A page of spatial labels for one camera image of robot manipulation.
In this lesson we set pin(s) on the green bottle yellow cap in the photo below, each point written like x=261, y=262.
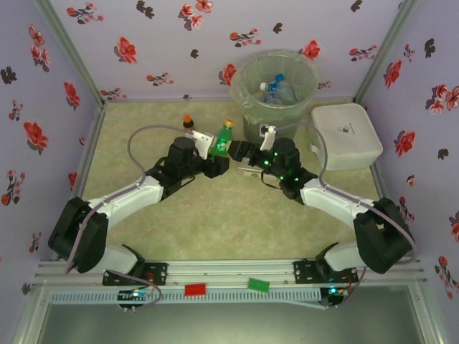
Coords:
x=223, y=141

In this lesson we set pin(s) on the dark bottle orange cap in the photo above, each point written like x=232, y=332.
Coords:
x=188, y=123

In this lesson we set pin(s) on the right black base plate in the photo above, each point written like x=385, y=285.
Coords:
x=305, y=270

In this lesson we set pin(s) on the white lidded plastic container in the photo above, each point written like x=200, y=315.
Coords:
x=346, y=132

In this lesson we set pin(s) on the aluminium corner post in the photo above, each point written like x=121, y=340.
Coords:
x=68, y=53
x=387, y=50

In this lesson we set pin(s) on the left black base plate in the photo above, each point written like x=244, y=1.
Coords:
x=157, y=274

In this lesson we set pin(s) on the aluminium front rail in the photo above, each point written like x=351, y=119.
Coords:
x=222, y=274

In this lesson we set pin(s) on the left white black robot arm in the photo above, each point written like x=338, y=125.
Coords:
x=125, y=199

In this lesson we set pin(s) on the grey translucent waste bin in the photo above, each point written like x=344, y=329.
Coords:
x=272, y=123

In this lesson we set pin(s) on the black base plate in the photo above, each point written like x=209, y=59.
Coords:
x=157, y=274
x=305, y=270

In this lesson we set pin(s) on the left circuit board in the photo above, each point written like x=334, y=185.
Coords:
x=132, y=294

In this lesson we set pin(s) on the aluminium side rail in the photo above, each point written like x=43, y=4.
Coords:
x=383, y=186
x=82, y=161

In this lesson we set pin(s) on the green block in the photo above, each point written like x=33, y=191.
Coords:
x=259, y=284

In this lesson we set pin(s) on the circuit board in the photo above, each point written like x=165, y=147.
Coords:
x=339, y=291
x=132, y=294

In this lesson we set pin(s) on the right circuit board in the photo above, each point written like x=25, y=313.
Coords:
x=339, y=291

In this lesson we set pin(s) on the red block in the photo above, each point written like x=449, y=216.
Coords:
x=195, y=289

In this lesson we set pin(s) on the clear flat plastic box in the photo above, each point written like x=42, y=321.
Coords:
x=251, y=173

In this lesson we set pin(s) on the clear bottle blue label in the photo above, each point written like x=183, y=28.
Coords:
x=287, y=87

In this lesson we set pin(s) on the blue label bottle white cap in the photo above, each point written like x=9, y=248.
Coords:
x=270, y=97

